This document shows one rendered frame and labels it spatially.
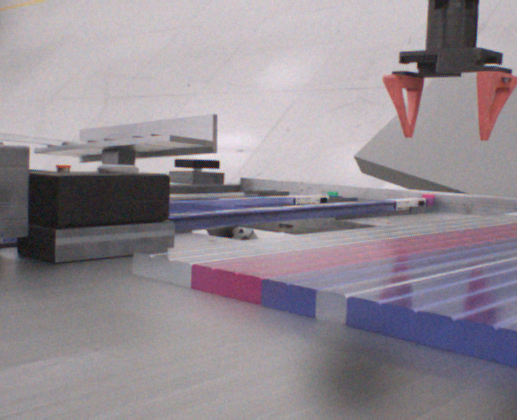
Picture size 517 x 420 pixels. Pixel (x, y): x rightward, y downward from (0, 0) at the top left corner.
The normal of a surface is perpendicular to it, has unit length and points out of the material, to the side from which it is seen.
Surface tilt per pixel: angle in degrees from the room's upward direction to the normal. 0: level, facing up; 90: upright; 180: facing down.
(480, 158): 0
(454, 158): 0
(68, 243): 90
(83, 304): 43
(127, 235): 90
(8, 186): 90
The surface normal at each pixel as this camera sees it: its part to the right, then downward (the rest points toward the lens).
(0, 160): 0.74, 0.07
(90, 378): 0.04, -1.00
